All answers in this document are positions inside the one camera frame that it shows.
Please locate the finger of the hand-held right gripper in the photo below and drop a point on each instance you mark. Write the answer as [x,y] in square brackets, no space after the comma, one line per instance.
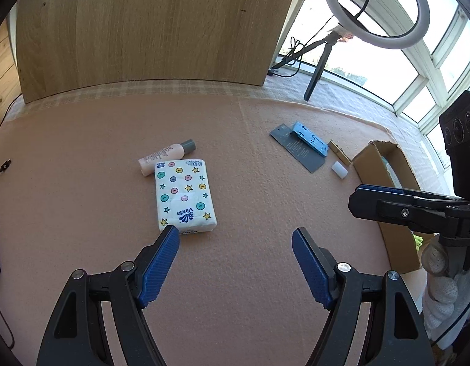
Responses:
[391,209]
[380,188]

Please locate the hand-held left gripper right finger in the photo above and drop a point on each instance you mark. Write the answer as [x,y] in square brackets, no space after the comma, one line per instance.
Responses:
[311,270]

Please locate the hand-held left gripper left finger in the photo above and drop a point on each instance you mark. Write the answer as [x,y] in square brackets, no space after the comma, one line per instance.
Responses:
[160,267]

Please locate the yellow-green plastic comb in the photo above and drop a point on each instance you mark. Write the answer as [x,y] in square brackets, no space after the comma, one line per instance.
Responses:
[417,242]

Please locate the cardboard box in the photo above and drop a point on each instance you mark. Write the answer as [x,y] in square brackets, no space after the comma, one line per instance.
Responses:
[403,251]

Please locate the small white cap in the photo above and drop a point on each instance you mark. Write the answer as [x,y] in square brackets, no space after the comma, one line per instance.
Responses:
[339,170]

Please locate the wooden clothespin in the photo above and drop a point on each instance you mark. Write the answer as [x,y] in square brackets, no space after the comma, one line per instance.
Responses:
[338,151]

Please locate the patterned tissue pack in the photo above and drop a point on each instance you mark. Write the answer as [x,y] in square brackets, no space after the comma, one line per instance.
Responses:
[185,194]

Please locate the blue phone stand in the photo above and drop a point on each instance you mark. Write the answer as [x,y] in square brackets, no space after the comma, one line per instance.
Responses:
[309,139]

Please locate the black card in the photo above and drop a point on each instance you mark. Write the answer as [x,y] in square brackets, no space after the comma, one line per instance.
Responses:
[300,156]

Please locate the small pink bottle grey cap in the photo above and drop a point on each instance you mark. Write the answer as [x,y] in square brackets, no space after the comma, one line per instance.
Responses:
[162,156]

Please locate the person's right hand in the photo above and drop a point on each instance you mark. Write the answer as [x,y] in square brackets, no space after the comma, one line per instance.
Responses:
[441,293]

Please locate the checked cloth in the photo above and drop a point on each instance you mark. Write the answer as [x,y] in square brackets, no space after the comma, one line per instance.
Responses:
[353,99]

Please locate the pink mat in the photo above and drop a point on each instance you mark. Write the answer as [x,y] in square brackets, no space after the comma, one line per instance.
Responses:
[238,198]

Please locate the black tripod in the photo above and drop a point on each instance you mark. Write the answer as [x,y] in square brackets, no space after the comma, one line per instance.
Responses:
[314,80]

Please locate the crumpled pink wrapper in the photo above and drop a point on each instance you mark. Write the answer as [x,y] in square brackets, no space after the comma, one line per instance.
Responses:
[343,37]

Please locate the black inline remote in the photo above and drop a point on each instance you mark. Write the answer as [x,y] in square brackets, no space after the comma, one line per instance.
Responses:
[270,71]

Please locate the large wooden board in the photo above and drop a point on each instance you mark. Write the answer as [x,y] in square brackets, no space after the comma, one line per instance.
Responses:
[143,26]

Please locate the slatted wooden panel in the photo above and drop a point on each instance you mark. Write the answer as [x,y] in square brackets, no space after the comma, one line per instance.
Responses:
[2,76]

